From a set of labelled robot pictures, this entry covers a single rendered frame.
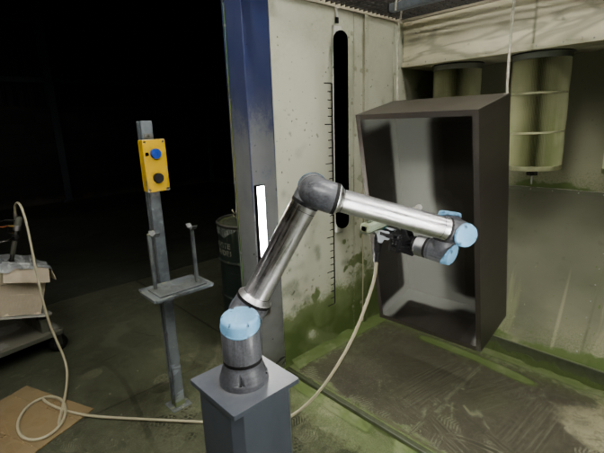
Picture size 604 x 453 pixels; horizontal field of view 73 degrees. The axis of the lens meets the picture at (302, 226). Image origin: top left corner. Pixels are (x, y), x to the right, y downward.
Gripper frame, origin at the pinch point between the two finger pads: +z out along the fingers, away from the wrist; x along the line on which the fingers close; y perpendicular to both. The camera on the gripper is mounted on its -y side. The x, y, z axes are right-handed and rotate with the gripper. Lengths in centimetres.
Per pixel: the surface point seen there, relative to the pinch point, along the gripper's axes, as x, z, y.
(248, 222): -10, 80, 15
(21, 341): -109, 216, 116
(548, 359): 106, -65, 97
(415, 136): 53, 14, -36
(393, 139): 50, 25, -33
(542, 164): 138, -31, -15
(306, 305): 25, 65, 79
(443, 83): 141, 43, -62
